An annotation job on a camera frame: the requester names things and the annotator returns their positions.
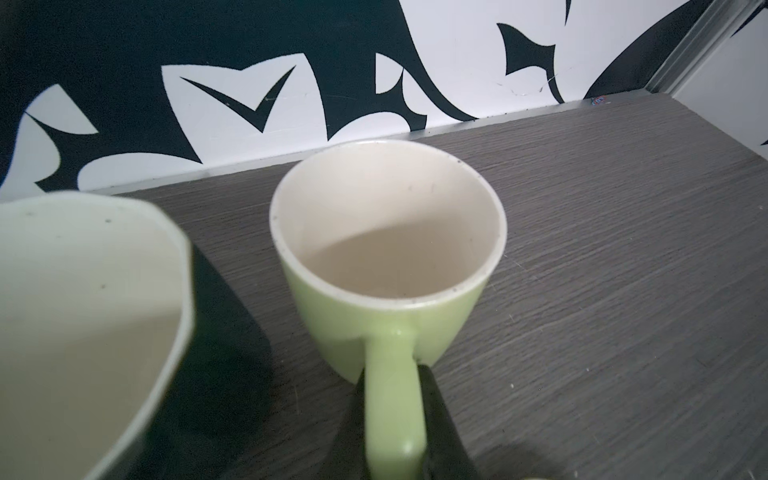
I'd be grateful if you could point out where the dark green mug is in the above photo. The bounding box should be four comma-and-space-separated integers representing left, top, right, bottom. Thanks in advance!
1, 191, 273, 479

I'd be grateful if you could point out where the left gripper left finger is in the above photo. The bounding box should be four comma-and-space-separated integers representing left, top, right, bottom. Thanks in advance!
317, 371, 368, 480

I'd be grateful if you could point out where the light green mug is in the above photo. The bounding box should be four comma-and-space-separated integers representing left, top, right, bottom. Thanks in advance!
269, 140, 507, 479

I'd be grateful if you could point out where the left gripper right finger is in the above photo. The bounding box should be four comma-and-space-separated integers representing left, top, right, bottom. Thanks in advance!
418, 365, 480, 480

